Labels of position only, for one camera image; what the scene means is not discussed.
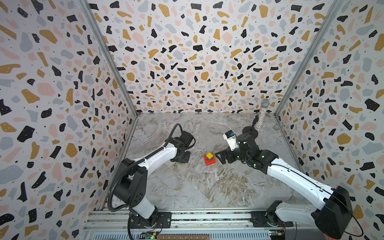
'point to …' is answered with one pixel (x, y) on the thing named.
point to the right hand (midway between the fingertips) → (220, 148)
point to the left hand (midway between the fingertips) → (184, 156)
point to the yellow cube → (209, 155)
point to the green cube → (180, 163)
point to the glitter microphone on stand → (265, 103)
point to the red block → (208, 162)
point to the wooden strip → (183, 237)
